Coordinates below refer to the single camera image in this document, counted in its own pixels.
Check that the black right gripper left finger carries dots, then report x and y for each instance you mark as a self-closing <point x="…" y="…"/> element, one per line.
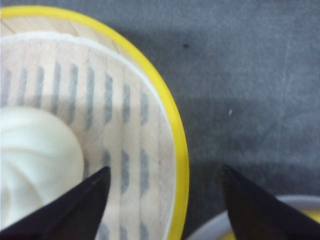
<point x="76" y="215"/>

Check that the steamer basket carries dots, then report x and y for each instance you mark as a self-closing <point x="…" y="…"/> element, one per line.
<point x="180" y="140"/>

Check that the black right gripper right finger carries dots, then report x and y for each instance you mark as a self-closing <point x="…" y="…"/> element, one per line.
<point x="255" y="214"/>

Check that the white plate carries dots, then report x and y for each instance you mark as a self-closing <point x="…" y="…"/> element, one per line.
<point x="219" y="227"/>

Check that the white liner cloth right basket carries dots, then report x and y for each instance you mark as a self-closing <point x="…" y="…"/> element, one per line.
<point x="72" y="103"/>

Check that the large white bun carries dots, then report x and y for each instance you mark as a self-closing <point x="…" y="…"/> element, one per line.
<point x="40" y="160"/>

